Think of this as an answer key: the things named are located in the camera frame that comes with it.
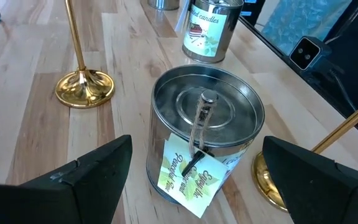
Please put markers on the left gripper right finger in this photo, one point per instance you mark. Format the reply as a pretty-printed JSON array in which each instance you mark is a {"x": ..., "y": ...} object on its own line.
[{"x": 315, "y": 199}]

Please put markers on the silver candle tin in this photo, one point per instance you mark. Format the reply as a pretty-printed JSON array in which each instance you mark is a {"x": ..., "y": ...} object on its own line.
[
  {"x": 207, "y": 34},
  {"x": 179, "y": 102},
  {"x": 163, "y": 3}
]

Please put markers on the black table-level camera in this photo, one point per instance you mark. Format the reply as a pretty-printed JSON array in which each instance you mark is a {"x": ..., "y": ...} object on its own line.
[{"x": 304, "y": 53}]

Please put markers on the gold candlestick holder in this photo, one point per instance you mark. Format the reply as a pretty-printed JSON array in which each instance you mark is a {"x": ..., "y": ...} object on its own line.
[
  {"x": 261, "y": 182},
  {"x": 84, "y": 88}
]

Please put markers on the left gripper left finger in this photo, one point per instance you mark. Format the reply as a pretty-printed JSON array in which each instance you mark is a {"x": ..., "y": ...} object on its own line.
[{"x": 73, "y": 199}]

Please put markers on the black aluminium table frame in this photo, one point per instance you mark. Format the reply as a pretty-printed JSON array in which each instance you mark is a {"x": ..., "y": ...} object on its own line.
[{"x": 357, "y": 119}]

